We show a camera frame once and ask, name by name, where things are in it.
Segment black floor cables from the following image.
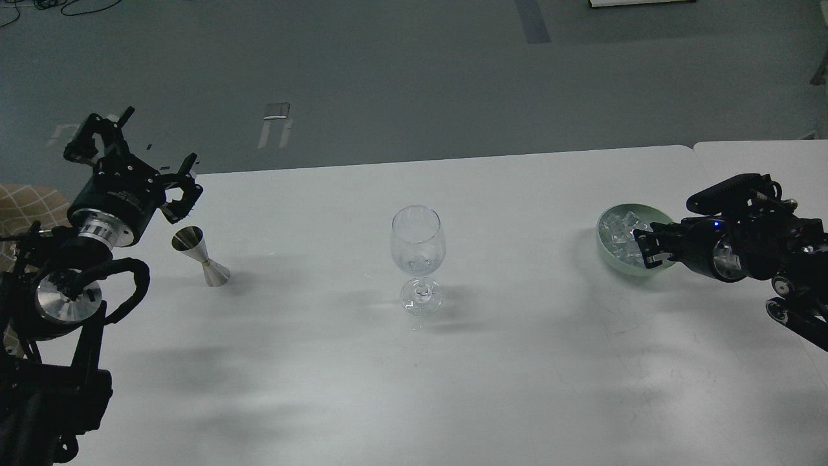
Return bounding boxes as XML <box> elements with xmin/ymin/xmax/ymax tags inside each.
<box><xmin>0</xmin><ymin>0</ymin><xmax>124</xmax><ymax>28</ymax></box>

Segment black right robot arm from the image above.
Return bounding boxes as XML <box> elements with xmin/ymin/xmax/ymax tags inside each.
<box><xmin>632</xmin><ymin>172</ymin><xmax>827</xmax><ymax>350</ymax></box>

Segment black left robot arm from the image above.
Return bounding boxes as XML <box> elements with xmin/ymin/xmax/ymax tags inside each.
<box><xmin>2</xmin><ymin>107</ymin><xmax>203</xmax><ymax>465</ymax></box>

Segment steel cocktail jigger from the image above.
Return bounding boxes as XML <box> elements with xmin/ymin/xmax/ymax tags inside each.
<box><xmin>171</xmin><ymin>225</ymin><xmax>231</xmax><ymax>288</ymax></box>

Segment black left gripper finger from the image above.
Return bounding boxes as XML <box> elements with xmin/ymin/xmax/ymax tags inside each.
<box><xmin>63</xmin><ymin>106</ymin><xmax>136</xmax><ymax>172</ymax></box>
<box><xmin>158</xmin><ymin>153</ymin><xmax>203</xmax><ymax>224</ymax></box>

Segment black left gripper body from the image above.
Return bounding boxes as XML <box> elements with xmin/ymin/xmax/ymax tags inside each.
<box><xmin>67</xmin><ymin>158</ymin><xmax>180</xmax><ymax>248</ymax></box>

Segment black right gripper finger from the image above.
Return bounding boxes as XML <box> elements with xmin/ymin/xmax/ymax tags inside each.
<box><xmin>632</xmin><ymin>222</ymin><xmax>677</xmax><ymax>269</ymax></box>

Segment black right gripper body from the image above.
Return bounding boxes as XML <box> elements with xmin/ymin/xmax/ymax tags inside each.
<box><xmin>669</xmin><ymin>216</ymin><xmax>735</xmax><ymax>283</ymax></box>

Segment white board edge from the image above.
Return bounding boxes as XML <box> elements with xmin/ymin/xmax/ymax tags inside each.
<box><xmin>587</xmin><ymin>0</ymin><xmax>695</xmax><ymax>8</ymax></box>

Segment clear ice cubes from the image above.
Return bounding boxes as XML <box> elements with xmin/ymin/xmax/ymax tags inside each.
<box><xmin>598</xmin><ymin>210</ymin><xmax>651</xmax><ymax>268</ymax></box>

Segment green bowl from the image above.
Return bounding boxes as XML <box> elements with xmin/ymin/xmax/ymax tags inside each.
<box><xmin>595</xmin><ymin>203</ymin><xmax>673</xmax><ymax>278</ymax></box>

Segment clear wine glass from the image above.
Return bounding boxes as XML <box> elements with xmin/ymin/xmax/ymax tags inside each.
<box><xmin>390</xmin><ymin>205</ymin><xmax>446</xmax><ymax>316</ymax></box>

